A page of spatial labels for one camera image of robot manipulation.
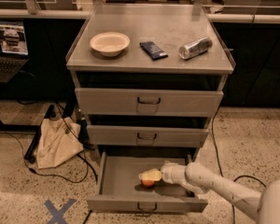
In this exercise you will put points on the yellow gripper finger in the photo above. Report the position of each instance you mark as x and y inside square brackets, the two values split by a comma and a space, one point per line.
[151, 175]

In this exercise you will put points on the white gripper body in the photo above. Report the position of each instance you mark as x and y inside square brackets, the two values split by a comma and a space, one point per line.
[170, 174]

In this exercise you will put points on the orange fruit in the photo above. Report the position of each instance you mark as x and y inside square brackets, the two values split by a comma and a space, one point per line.
[148, 183]

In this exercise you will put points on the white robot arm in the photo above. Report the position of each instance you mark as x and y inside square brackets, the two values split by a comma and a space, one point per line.
[262, 207]

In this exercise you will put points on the grey bottom drawer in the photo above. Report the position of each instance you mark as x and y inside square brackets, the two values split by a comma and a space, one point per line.
[119, 187]

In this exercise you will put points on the grey drawer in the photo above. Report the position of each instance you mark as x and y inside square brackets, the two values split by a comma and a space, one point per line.
[146, 136]
[119, 187]
[102, 101]

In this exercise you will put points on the grey middle drawer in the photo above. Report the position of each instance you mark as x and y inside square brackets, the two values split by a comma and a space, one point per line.
[146, 136]

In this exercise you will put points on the grey metal drawer cabinet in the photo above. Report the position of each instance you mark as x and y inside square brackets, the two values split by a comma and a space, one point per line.
[169, 27]

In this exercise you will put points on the grey top drawer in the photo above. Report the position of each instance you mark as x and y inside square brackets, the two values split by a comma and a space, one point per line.
[102, 101]

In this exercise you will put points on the beige cloth bag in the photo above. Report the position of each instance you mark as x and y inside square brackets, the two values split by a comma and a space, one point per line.
[58, 142]

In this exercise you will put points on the blue tape cross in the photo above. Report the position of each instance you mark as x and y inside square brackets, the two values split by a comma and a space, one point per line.
[57, 215]

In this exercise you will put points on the dark blue snack bar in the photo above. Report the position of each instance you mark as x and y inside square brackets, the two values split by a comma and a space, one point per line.
[153, 51]

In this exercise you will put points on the black desk leg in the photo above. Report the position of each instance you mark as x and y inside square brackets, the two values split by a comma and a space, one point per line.
[29, 155]

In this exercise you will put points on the silver drink can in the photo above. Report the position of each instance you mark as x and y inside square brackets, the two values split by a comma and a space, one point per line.
[195, 48]

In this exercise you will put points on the white paper bowl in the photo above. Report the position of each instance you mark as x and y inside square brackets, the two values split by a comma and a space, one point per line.
[110, 44]

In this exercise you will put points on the open laptop computer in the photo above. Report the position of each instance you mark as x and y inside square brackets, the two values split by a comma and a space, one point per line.
[13, 49]

